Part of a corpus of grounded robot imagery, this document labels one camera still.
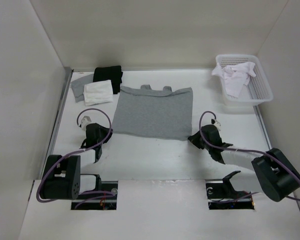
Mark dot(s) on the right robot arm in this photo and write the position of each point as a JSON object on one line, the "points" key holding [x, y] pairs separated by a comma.
{"points": [[275, 176]]}

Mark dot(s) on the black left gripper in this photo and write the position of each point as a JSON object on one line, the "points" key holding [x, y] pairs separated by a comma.
{"points": [[106, 131]]}

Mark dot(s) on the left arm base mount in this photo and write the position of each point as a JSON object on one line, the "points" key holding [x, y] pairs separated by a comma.
{"points": [[106, 200]]}

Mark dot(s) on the metal table rail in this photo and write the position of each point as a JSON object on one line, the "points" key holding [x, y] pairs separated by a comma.
{"points": [[262, 126], [58, 117]]}

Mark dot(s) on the folded black tank top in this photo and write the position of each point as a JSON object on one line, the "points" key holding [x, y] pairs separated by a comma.
{"points": [[112, 73]]}

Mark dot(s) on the folded white tank top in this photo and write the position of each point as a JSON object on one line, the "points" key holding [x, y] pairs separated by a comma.
{"points": [[98, 93]]}

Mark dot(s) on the folded grey tank top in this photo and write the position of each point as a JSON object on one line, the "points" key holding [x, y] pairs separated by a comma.
{"points": [[78, 86]]}

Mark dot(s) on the right metal table rail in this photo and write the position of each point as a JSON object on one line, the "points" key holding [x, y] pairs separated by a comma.
{"points": [[262, 126]]}

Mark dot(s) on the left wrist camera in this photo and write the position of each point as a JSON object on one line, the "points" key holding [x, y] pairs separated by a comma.
{"points": [[86, 120]]}

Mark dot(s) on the white plastic laundry basket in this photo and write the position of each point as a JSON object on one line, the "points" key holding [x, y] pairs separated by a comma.
{"points": [[258, 90]]}

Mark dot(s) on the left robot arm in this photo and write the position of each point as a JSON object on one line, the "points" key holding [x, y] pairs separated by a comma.
{"points": [[62, 174]]}

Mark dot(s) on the white tank top in basket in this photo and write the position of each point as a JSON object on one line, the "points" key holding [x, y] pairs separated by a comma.
{"points": [[235, 77]]}

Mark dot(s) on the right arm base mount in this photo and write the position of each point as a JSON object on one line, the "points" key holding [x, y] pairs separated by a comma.
{"points": [[221, 195]]}

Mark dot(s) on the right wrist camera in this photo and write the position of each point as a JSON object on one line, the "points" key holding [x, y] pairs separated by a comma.
{"points": [[216, 123]]}

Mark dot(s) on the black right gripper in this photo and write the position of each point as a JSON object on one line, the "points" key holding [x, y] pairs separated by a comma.
{"points": [[194, 139]]}

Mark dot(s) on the left metal table rail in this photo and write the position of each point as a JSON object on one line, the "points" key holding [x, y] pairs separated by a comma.
{"points": [[58, 117]]}

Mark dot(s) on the grey tank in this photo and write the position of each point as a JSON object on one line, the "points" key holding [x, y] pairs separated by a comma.
{"points": [[161, 114], [78, 86]]}

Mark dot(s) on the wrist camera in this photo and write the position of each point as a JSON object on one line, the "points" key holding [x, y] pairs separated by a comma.
{"points": [[216, 123], [86, 120]]}

